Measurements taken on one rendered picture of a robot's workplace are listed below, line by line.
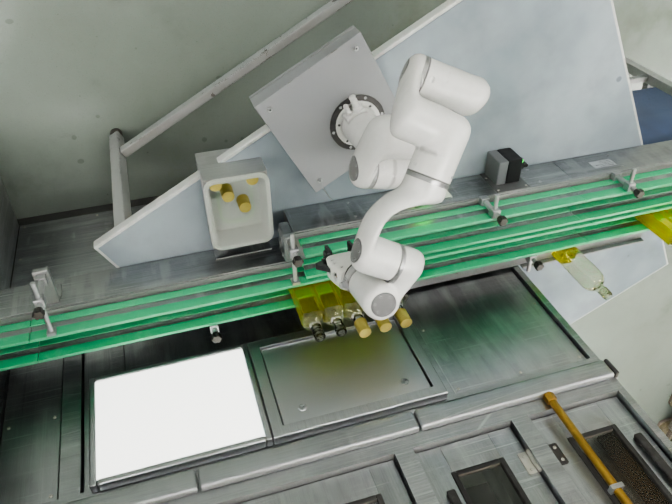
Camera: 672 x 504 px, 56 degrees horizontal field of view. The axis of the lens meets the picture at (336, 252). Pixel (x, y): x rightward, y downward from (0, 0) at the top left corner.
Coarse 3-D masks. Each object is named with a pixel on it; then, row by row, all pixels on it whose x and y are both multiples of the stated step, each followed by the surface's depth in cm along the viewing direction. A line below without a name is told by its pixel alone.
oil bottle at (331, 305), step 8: (320, 288) 176; (328, 288) 176; (320, 296) 173; (328, 296) 173; (336, 296) 173; (320, 304) 172; (328, 304) 171; (336, 304) 171; (328, 312) 169; (336, 312) 169; (328, 320) 170
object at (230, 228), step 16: (240, 176) 165; (256, 176) 166; (208, 192) 165; (240, 192) 175; (256, 192) 177; (208, 208) 167; (224, 208) 177; (256, 208) 180; (224, 224) 180; (240, 224) 182; (256, 224) 183; (272, 224) 176; (224, 240) 178; (240, 240) 178; (256, 240) 178
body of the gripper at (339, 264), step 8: (328, 256) 138; (336, 256) 137; (344, 256) 136; (328, 264) 135; (336, 264) 133; (344, 264) 132; (328, 272) 137; (336, 272) 132; (344, 272) 130; (336, 280) 133
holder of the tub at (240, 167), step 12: (204, 168) 168; (216, 168) 168; (228, 168) 168; (240, 168) 168; (252, 168) 168; (264, 168) 168; (204, 180) 163; (216, 252) 184; (228, 252) 184; (240, 252) 184; (252, 252) 184
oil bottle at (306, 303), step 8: (296, 288) 176; (304, 288) 176; (312, 288) 177; (296, 296) 174; (304, 296) 174; (312, 296) 174; (296, 304) 175; (304, 304) 171; (312, 304) 171; (304, 312) 168; (312, 312) 168; (320, 312) 169; (304, 320) 168; (312, 320) 168; (320, 320) 168; (304, 328) 170
